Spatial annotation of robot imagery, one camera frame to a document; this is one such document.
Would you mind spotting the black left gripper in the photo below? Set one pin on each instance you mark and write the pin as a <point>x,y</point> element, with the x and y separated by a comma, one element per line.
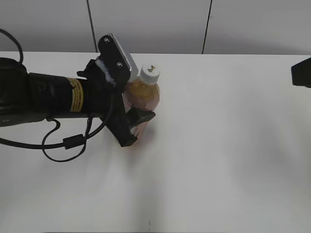
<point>105,88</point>

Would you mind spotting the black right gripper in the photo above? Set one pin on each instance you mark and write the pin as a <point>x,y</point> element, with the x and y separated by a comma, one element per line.
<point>301,73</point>

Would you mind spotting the pink peach tea bottle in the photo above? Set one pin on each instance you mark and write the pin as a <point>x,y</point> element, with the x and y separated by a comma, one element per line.
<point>141,95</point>

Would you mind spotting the white bottle cap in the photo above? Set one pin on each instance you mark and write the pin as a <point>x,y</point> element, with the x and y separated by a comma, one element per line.
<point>150,73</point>

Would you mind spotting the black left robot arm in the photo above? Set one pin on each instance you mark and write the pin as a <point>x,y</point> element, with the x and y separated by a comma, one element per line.
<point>32,97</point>

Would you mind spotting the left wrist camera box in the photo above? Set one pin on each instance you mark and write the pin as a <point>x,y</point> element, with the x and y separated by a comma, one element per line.
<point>118,62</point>

